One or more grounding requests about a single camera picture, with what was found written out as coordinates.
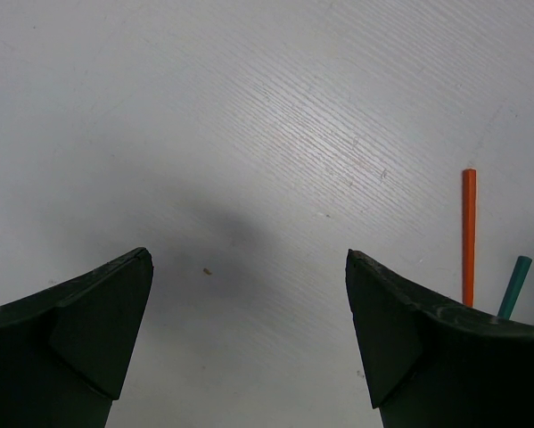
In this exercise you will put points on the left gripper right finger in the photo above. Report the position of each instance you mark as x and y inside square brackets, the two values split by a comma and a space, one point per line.
[430, 361]

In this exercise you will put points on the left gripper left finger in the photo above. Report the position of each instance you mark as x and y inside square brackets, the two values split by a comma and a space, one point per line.
[65, 351]

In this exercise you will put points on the teal chopstick left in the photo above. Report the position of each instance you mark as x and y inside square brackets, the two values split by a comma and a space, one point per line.
[514, 287]

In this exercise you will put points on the orange chopstick left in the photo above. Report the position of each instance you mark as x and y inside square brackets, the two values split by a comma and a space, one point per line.
[469, 199]

